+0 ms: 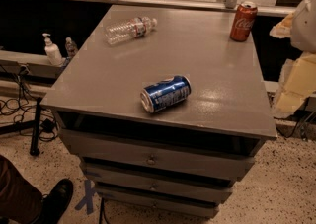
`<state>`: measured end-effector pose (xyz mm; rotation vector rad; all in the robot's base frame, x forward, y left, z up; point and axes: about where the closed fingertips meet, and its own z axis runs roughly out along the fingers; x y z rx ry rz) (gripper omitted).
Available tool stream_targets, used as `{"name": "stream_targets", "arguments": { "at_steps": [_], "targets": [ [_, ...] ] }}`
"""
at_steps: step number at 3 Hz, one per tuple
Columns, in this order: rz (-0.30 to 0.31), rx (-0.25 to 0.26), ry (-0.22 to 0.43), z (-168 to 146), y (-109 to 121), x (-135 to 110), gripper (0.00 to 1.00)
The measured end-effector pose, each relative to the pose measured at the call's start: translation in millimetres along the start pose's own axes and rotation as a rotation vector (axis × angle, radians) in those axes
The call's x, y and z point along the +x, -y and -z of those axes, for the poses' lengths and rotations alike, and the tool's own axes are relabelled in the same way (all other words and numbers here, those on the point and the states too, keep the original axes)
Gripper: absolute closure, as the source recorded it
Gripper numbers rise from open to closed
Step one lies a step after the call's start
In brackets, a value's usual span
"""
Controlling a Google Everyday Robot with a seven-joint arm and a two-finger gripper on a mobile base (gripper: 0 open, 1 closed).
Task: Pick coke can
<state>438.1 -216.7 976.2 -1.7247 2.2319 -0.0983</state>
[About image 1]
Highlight brown trouser leg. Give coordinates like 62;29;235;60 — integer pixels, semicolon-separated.
0;156;42;224

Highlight small clear bottle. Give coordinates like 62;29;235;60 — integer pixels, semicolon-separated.
65;37;78;58

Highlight clear plastic water bottle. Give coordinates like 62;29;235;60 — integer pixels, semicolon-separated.
105;17;158;45

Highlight top grey drawer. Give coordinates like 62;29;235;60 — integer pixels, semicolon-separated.
60;129;254;180

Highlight white pump sanitizer bottle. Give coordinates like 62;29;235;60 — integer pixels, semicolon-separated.
42;33;62;66

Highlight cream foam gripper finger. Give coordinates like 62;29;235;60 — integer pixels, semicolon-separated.
273;52;316;113
270;13;293;38

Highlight red coke can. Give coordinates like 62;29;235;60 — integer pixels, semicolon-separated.
230;1;258;42

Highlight black floor cables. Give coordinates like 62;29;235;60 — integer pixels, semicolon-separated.
0;64;60;143

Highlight grey drawer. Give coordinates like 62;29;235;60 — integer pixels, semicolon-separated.
60;129;254;180
95;184;219;218
80;161;232;203

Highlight grey drawer cabinet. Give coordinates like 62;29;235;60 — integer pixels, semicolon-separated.
42;6;277;218

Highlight black stand leg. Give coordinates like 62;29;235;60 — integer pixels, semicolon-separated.
0;98;41;156

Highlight bottom grey drawer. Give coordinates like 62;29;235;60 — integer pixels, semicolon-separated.
95;184;219;218

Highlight middle grey drawer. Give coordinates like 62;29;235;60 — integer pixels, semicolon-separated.
80;161;232;203

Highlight black shoe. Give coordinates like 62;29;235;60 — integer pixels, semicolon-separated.
35;179;73;224

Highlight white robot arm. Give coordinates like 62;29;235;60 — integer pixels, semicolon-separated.
270;0;316;118

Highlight blue pepsi can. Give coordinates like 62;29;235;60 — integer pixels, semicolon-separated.
140;76;191;113

